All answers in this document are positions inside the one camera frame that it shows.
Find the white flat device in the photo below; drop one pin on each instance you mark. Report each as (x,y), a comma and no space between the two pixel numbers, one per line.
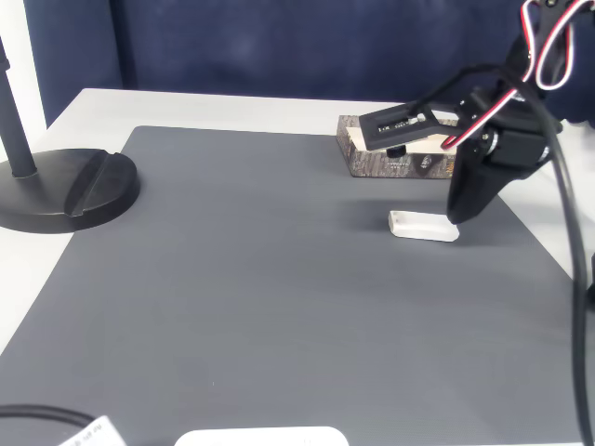
(260,437)

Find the black round-base stand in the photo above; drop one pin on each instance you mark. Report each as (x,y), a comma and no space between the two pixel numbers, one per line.
(46,186)

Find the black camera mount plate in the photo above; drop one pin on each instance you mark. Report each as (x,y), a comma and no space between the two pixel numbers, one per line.
(395,127)

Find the grey table mat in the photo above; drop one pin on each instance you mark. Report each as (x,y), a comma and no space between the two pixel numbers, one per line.
(279,279)

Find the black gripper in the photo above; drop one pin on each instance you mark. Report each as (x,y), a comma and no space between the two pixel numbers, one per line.
(474,182)

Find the white eraser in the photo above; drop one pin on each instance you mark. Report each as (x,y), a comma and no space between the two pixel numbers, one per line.
(418,227)

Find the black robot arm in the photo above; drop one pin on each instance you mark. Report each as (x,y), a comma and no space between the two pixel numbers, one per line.
(520,58)

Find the white printed label tag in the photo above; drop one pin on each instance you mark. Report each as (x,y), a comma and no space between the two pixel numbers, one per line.
(93,434)

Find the dark blue curtain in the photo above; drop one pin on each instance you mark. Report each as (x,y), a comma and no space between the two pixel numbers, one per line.
(279,46)

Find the patterned cardboard box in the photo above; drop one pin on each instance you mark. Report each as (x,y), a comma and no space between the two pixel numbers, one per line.
(386,167)

